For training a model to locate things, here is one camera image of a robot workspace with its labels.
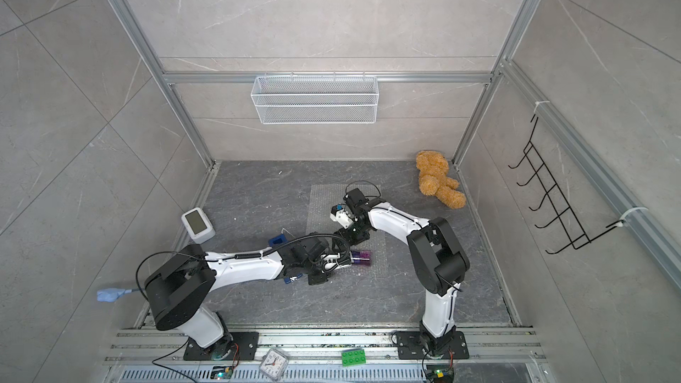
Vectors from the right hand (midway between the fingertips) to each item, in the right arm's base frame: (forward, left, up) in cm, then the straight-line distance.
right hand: (346, 243), depth 91 cm
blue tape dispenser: (+1, +25, +2) cm, 25 cm away
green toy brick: (-33, -1, +1) cm, 33 cm away
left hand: (-7, +3, -1) cm, 8 cm away
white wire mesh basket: (+47, +11, +27) cm, 56 cm away
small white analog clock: (-35, +20, 0) cm, 40 cm away
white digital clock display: (+8, +55, +1) cm, 55 cm away
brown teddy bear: (+31, -36, +4) cm, 48 cm away
